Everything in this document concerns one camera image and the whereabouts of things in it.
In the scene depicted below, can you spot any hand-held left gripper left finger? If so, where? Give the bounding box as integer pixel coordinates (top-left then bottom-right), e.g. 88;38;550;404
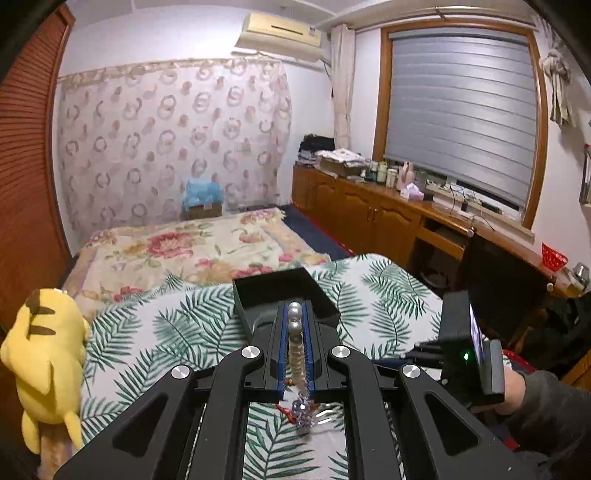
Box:
53;301;290;480

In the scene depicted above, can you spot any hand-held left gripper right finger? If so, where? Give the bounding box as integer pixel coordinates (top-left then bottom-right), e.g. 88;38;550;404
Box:
302;302;546;480

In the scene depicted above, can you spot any white pearl bracelet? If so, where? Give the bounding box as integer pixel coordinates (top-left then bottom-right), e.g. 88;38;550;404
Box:
278;302;320;431

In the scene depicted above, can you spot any black jewelry box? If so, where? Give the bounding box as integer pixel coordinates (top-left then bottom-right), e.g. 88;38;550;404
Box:
232;267;341;339

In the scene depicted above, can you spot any person's right forearm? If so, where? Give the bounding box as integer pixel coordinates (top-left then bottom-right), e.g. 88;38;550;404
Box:
498;367;591;476

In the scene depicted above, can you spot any black chair back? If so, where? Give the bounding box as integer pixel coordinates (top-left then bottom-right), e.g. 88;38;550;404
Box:
455;227;557;352

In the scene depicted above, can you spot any green leaf print cloth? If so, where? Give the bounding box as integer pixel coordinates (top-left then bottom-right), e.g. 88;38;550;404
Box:
69;253;446;480

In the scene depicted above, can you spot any dark bag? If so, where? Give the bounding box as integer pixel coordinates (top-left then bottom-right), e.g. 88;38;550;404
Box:
522;292;591;374

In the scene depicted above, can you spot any dark blue mattress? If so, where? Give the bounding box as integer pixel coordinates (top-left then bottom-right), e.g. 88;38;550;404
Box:
281;203;356;261

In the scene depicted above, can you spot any red basket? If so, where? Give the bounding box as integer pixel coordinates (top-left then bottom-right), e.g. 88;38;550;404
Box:
540;243;570;273

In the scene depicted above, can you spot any wooden cabinet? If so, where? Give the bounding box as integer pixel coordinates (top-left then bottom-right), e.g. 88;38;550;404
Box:
292;165;591;296

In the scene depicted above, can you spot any floral blanket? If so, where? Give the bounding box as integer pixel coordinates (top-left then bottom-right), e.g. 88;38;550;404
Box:
62;209;329;319

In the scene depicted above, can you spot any brown cardboard box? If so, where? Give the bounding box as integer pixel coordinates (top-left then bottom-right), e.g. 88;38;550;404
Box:
185;202;223;220

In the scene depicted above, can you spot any group of bottles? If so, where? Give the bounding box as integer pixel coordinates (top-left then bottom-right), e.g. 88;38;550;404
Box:
361;158;428;189

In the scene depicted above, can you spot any stack of folded clothes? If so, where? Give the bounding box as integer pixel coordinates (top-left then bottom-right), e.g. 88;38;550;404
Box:
298;134;335;168

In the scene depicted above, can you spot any yellow plush toy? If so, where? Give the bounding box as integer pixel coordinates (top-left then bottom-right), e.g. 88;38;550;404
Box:
0;287;91;455

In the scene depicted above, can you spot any grey window blind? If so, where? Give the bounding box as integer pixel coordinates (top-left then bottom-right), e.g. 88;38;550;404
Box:
385;28;540;208

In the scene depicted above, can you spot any white hanging curtain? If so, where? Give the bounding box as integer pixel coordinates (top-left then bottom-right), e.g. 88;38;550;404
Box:
331;23;356;151

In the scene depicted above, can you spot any tied white curtain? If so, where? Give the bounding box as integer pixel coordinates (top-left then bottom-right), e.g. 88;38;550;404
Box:
540;39;575;126

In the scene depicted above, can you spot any wooden louvre door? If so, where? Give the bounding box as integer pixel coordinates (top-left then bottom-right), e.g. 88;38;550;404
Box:
0;7;77;324

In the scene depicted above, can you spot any cream air conditioner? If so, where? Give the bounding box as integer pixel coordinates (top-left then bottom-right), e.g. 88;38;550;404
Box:
233;12;327;64

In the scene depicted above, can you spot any curtain rod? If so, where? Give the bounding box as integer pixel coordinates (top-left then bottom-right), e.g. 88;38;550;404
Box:
434;6;539;29

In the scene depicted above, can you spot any ring patterned curtain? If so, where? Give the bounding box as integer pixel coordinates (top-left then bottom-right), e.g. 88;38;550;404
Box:
58;58;293;245

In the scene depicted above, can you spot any wooden window frame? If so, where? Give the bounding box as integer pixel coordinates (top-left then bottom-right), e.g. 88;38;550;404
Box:
372;21;550;230

